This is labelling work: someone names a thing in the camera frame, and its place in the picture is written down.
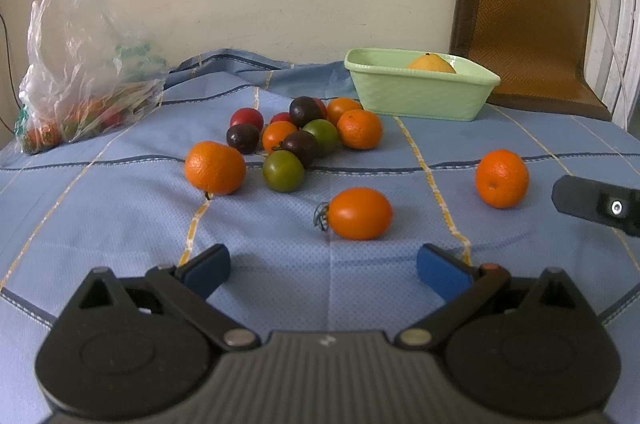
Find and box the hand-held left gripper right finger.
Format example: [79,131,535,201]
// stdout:
[397,243,601,351]

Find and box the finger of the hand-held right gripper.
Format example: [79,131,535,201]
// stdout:
[552,175,640,237]

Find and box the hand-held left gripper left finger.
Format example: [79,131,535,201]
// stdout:
[60,243,261,352]

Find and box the oval orange tomato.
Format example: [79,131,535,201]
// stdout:
[314,187,393,241]

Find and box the green tomato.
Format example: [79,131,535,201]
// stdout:
[262,150,305,193]
[302,119,341,157]

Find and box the dark purple tomato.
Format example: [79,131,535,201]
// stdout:
[283,131,318,167]
[289,96,324,128]
[226,123,260,155]

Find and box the round orange tomato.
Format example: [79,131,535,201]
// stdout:
[262,121,299,154]

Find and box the light green plastic basket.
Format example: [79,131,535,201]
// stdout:
[344,48,501,122]

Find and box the blue striped bedsheet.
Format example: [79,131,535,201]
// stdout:
[0,48,640,355]

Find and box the brown woven seat mat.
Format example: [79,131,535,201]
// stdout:
[449,0,612,122]

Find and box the white ribbed panel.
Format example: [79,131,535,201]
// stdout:
[585,0,640,130]

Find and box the large yellow citrus fruit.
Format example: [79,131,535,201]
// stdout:
[407,53,457,74]

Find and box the clear plastic bag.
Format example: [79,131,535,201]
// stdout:
[15,0,170,155]

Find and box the white cable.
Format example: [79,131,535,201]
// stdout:
[564,0,632,127]

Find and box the black wall cable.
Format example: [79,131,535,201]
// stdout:
[0,13,15,132]

